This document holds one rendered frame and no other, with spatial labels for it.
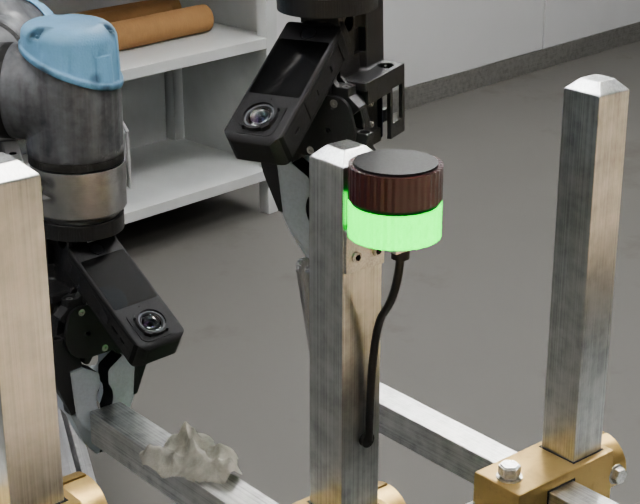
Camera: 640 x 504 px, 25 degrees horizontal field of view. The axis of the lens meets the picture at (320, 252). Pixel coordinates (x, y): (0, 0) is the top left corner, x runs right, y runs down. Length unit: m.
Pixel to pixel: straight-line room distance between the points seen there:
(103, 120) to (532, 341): 2.38
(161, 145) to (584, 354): 3.30
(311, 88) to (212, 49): 2.94
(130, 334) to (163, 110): 3.33
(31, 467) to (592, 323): 0.50
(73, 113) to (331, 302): 0.27
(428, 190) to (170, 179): 3.20
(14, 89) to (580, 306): 0.47
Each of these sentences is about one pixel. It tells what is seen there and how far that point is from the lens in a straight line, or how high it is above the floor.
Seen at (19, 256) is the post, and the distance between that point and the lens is 0.80.
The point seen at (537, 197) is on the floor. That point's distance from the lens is 4.38.
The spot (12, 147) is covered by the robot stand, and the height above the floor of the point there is 0.99.
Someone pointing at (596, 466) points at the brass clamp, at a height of 0.82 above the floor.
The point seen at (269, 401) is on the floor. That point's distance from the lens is 3.11.
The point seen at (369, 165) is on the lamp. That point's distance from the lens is 0.91.
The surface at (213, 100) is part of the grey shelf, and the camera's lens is 4.31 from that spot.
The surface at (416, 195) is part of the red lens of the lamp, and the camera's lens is 0.89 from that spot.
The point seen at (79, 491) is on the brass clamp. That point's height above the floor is 0.97.
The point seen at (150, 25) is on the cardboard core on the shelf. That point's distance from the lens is 3.95.
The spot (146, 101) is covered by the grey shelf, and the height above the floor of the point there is 0.27.
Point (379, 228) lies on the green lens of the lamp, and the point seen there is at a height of 1.10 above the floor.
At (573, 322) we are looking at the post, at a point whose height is 0.95.
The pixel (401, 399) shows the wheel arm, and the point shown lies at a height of 0.82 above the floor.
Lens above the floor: 1.42
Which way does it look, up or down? 21 degrees down
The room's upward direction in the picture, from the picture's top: straight up
